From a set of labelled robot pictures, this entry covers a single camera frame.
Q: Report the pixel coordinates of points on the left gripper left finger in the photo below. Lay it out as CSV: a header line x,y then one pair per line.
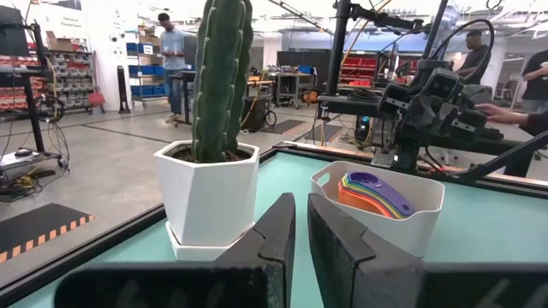
x,y
240,282

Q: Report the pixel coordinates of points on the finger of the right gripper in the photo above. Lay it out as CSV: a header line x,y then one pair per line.
x,y
418,117
446,122

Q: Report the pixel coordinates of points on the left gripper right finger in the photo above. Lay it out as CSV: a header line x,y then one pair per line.
x,y
355,278

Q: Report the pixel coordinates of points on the turquoise measuring cup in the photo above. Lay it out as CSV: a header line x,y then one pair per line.
x,y
388,209

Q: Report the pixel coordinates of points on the blue and orange scoops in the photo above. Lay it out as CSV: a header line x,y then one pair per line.
x,y
355,201
392,209

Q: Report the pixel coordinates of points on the purple measuring cup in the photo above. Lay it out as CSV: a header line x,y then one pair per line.
x,y
381,190

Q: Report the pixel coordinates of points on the person's forearm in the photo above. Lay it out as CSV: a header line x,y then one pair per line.
x,y
535,124

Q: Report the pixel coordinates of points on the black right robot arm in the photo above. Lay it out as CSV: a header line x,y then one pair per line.
x,y
402,156

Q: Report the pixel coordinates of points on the white plastic basket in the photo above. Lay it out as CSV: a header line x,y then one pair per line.
x,y
411,239

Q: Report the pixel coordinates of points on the red shelving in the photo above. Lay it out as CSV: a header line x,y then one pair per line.
x,y
357,70

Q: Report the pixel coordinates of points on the person's hand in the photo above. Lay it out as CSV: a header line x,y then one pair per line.
x,y
498,114

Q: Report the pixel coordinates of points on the person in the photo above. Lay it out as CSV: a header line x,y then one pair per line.
x,y
173,51
477,55
537,77

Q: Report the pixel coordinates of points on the black diagonal metal bar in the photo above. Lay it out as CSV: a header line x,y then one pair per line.
x,y
514,152

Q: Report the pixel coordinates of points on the dark floor mat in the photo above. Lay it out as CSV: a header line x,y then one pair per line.
x,y
325,132
284,126

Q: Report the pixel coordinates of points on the white hexagonal plant pot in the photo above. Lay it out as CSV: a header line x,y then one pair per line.
x,y
205,201

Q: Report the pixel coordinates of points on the metal workbench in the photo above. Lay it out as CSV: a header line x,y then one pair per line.
x,y
293,87

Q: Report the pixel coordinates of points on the teal table mat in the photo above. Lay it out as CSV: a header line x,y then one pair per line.
x,y
492,222

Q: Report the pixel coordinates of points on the black bin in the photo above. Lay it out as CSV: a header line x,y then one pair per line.
x,y
254,113

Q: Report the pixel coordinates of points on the green cactus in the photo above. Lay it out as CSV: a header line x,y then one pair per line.
x,y
222,85

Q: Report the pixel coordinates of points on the black floor mat striped edge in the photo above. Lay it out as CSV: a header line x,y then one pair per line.
x,y
30,226

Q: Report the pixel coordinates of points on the shelf with blue bins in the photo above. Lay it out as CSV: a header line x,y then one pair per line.
x,y
145,81

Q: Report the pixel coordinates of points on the computer mouse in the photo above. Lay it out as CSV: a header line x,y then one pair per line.
x,y
23,152

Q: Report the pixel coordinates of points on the rack with grey bins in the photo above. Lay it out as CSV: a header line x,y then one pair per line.
x,y
73,81

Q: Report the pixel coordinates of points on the black monitor stand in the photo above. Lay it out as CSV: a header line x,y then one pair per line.
x,y
36,107

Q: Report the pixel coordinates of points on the shelf with red bins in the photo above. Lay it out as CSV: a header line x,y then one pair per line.
x,y
13,92

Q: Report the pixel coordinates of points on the cardboard box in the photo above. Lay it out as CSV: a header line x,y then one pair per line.
x,y
59,43

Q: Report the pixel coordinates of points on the black monitor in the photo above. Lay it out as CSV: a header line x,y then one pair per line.
x,y
13,32

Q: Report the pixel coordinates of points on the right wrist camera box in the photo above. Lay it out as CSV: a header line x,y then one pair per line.
x,y
443,84

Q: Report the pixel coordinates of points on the black tower post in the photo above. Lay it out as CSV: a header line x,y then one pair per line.
x,y
123,90

